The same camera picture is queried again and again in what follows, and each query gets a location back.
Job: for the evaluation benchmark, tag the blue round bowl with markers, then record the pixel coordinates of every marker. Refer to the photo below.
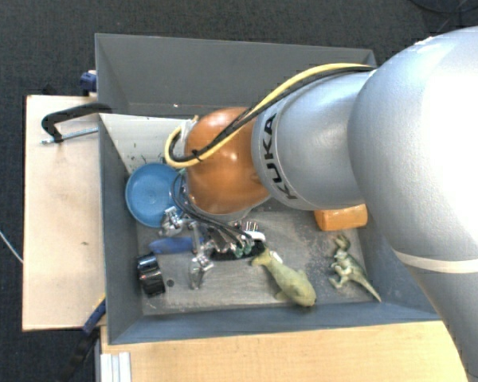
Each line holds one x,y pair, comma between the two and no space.
147,193

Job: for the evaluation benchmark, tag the pale green toy whale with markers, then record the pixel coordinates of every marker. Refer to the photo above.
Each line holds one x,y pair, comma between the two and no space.
291,283

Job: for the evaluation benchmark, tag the blue flat oblong piece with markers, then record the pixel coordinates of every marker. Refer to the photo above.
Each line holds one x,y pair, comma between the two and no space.
171,245

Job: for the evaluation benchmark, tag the green toy dinosaur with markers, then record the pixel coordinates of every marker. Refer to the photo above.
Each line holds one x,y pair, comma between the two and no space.
346,267

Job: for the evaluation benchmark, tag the pale wood flat board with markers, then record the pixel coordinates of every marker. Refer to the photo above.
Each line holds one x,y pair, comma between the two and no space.
59,213

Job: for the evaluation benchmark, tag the grey metal bin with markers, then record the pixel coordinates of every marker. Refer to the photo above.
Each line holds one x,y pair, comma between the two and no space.
223,74

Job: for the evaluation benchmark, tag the black shiny roll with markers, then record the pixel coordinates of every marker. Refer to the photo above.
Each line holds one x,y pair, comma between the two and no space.
151,275

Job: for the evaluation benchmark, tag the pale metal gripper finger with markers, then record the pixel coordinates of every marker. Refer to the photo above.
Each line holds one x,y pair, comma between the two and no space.
171,220
199,268

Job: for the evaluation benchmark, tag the orange sponge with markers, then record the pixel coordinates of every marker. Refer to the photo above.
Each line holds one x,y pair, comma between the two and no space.
338,218

